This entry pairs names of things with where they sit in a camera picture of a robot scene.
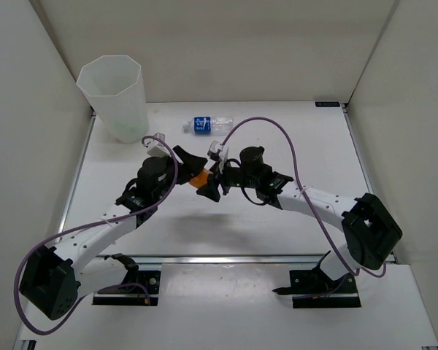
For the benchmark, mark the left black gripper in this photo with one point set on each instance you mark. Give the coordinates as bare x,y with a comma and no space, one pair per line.
191,164

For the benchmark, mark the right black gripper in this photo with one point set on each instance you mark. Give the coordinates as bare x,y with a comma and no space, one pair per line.
212,187

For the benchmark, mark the orange juice bottle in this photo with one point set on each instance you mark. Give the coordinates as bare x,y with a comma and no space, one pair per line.
201,179

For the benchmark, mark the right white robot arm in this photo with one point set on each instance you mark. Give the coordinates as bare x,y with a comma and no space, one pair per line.
370,231

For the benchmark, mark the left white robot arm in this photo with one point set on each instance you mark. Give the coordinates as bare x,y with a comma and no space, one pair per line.
55,277

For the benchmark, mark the tall white plastic bin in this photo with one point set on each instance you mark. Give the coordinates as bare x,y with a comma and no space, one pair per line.
113,86

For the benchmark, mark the clear bottle blue label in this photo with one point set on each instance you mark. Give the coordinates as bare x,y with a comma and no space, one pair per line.
208,126

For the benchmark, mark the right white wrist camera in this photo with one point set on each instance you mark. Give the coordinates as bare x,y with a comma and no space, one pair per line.
219,154

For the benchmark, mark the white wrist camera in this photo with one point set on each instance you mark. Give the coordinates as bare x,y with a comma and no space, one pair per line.
155,148
219,154

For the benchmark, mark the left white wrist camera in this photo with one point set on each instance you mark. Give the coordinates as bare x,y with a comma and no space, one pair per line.
155,148

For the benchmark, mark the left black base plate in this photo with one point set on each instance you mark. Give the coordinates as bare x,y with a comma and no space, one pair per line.
142,292

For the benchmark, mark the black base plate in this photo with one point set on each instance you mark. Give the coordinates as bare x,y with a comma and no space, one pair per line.
325,291
142,292

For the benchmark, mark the aluminium table edge rail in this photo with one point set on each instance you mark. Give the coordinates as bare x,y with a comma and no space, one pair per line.
225,259

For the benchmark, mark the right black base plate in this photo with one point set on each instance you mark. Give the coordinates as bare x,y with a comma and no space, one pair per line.
325,291

